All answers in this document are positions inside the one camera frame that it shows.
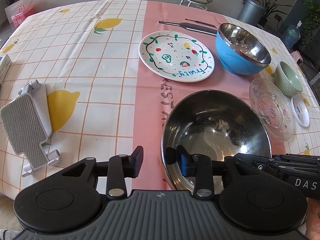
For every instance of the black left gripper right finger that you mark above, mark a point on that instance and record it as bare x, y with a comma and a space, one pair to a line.
191, 164

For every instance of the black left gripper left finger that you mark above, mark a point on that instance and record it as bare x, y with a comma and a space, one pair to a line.
122, 165

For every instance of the large steel mixing bowl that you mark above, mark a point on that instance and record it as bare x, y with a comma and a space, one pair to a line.
212, 123

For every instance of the small white sticker plate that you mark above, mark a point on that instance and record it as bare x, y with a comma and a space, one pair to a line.
300, 111

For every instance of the clear patterned glass plate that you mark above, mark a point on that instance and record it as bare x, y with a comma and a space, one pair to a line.
273, 109

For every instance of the green ceramic bowl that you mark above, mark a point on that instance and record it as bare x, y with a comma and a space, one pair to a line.
286, 80

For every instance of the white fruit-painted ceramic plate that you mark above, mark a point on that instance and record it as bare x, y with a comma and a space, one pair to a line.
176, 56

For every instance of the blue steel-lined bowl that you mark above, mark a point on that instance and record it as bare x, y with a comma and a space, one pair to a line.
239, 51

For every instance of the grey white dish rack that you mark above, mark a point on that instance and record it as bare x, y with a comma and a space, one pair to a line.
27, 124

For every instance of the pink space heater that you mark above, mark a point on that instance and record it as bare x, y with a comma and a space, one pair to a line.
297, 57

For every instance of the blue water jug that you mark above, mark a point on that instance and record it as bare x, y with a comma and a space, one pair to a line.
291, 35

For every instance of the white blue carton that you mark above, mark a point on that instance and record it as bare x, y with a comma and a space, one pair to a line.
5, 64

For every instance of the tall green houseplant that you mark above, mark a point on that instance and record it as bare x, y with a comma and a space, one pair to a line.
268, 2

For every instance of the grey metal trash can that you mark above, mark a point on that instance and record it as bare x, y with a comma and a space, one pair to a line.
251, 12

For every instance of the pink storage box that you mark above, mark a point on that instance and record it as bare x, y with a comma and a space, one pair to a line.
22, 13

